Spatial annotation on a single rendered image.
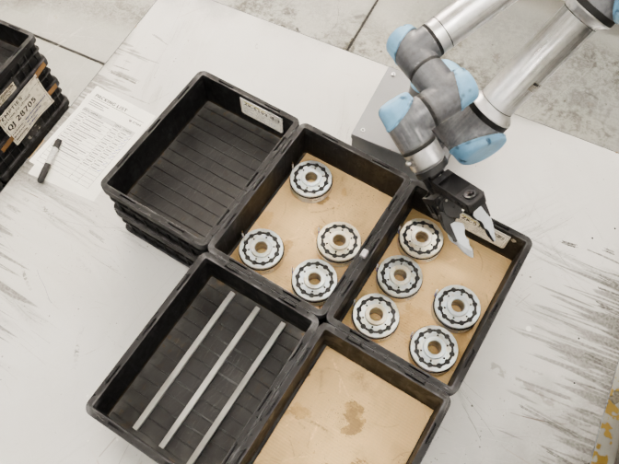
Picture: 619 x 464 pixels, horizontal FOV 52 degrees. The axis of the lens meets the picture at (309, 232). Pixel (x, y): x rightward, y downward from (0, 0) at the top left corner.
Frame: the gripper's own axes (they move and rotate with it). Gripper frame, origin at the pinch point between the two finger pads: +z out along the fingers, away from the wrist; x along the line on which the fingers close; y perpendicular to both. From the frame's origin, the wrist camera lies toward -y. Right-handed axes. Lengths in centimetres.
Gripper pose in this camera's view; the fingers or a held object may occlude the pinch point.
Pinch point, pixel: (482, 244)
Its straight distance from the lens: 136.9
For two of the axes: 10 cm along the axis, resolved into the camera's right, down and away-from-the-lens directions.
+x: -8.0, 5.8, -1.5
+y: -2.5, -1.0, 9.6
